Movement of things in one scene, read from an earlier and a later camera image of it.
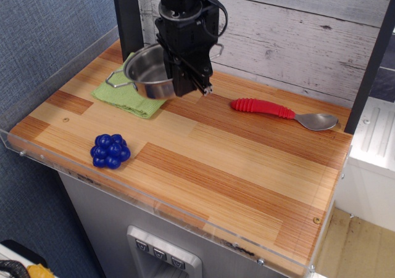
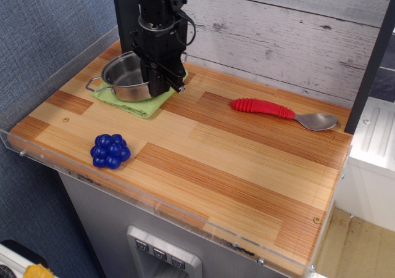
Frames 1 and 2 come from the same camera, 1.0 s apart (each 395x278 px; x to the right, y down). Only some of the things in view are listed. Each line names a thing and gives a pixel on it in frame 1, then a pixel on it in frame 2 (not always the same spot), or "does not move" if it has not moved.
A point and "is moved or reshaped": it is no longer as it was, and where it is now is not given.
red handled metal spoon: [316, 122] does not move
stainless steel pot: [146, 68] is moved or reshaped
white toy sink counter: [367, 189] does not move
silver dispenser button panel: [154, 256] does not move
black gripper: [191, 42] to [162, 49]
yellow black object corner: [18, 262] does not move
